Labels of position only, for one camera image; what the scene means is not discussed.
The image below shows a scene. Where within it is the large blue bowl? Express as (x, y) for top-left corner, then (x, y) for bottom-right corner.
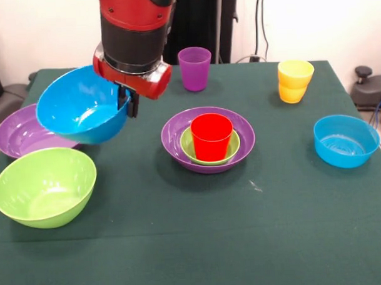
(33, 63), (134, 148)

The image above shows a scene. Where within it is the yellow cup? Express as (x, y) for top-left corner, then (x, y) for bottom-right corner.
(277, 58), (316, 105)

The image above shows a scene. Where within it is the small blue bowl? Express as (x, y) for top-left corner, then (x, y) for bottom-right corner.
(312, 112), (381, 170)

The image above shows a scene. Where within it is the purple cup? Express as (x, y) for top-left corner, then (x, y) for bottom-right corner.
(177, 46), (214, 93)

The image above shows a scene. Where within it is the large green bowl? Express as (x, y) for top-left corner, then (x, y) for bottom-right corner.
(0, 146), (99, 231)

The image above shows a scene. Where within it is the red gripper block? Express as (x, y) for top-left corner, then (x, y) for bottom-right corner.
(91, 39), (175, 120)

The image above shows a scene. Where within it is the black wall cable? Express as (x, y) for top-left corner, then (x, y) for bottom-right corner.
(253, 0), (270, 62)

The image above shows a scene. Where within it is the small green bowl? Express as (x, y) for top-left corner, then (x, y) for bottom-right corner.
(180, 124), (242, 168)

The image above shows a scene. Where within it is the dark green tablecloth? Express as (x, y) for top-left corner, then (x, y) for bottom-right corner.
(0, 56), (381, 285)

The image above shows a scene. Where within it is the red cup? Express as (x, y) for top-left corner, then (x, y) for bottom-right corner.
(190, 112), (235, 163)

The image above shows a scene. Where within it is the grey pedestal foot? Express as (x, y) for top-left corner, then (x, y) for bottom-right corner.
(348, 64), (381, 113)
(0, 82), (29, 125)

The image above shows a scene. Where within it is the purple bowl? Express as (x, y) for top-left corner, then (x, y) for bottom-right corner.
(0, 101), (85, 160)
(160, 104), (257, 176)

